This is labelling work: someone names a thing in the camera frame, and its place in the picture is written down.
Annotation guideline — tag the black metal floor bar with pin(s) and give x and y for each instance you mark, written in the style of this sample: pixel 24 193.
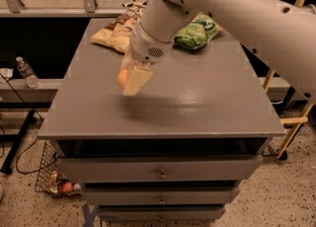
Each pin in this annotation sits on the black metal floor bar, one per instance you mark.
pixel 17 139

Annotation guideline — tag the orange fruit in basket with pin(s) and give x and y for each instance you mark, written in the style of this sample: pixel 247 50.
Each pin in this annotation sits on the orange fruit in basket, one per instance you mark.
pixel 67 187

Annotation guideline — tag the top grey drawer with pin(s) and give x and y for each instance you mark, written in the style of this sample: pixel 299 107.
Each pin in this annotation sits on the top grey drawer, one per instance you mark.
pixel 146 170

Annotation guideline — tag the bottom grey drawer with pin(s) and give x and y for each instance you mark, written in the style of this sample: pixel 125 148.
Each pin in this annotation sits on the bottom grey drawer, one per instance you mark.
pixel 160 214

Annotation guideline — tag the yellow wooden frame stand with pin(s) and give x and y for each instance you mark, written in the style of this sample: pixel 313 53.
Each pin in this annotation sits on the yellow wooden frame stand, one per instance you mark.
pixel 294 123

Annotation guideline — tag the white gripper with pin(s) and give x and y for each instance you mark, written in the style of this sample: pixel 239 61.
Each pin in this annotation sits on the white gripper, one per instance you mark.
pixel 147 47

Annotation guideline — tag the clear plastic water bottle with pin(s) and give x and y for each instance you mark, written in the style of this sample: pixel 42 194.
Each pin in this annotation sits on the clear plastic water bottle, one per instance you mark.
pixel 27 72

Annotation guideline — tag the middle grey drawer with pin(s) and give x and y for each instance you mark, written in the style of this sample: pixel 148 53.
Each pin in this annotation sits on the middle grey drawer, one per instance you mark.
pixel 160 196

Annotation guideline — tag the wire mesh basket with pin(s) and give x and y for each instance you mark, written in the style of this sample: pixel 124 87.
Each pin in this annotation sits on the wire mesh basket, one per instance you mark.
pixel 50 179

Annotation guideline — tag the brown sea salt chip bag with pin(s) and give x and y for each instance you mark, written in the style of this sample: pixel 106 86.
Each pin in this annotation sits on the brown sea salt chip bag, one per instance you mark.
pixel 116 34

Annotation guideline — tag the orange fruit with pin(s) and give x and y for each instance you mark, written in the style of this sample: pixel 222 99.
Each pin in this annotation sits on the orange fruit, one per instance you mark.
pixel 67 187
pixel 122 76

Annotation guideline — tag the grey drawer cabinet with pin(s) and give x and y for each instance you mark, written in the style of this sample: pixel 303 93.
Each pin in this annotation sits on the grey drawer cabinet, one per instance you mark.
pixel 208 103

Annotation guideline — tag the green chip bag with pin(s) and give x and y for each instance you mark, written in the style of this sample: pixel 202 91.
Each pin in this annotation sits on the green chip bag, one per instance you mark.
pixel 198 33

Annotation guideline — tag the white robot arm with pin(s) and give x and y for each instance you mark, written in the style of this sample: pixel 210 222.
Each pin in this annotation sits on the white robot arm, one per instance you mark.
pixel 281 35

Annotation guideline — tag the grey drawer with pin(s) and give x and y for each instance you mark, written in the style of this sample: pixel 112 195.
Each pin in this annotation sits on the grey drawer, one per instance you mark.
pixel 146 170
pixel 160 196
pixel 160 214

